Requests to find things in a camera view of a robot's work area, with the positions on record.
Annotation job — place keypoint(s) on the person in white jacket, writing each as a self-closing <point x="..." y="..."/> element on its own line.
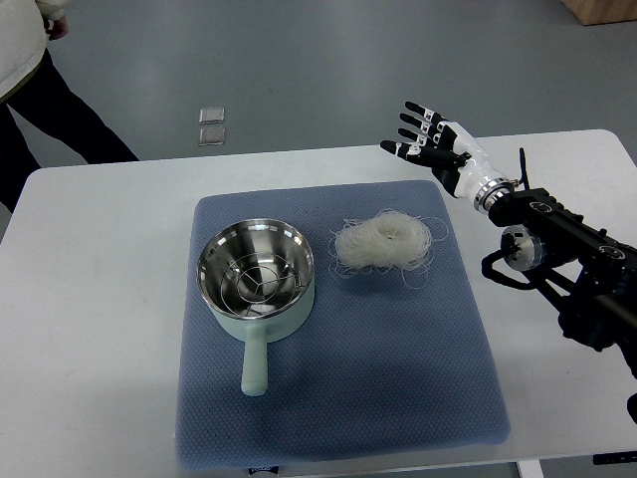
<point x="32" y="87"/>

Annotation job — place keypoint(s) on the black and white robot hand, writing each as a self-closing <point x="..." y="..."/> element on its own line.
<point x="453" y="155"/>

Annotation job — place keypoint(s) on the mint green steel pot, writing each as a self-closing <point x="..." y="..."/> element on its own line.
<point x="261" y="235"/>

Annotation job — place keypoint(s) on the wooden box corner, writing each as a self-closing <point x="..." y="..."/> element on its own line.
<point x="600" y="12"/>

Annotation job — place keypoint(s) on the white table leg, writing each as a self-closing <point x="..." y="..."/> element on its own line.
<point x="529" y="469"/>

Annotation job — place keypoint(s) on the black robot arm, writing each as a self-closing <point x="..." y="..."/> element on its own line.
<point x="587" y="276"/>

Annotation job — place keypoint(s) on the blue quilted mat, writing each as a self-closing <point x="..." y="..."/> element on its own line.
<point x="385" y="363"/>

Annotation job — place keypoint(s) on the upper metal floor plate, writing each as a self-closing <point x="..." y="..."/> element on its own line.
<point x="212" y="115"/>

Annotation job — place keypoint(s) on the white vermicelli bundle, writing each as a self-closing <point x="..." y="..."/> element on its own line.
<point x="389" y="242"/>

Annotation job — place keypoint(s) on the blue label tag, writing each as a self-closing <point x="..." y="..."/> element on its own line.
<point x="264" y="469"/>

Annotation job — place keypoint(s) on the black table control panel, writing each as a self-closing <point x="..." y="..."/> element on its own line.
<point x="624" y="457"/>

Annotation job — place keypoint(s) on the wire steaming rack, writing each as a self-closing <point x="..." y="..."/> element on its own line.
<point x="258" y="285"/>

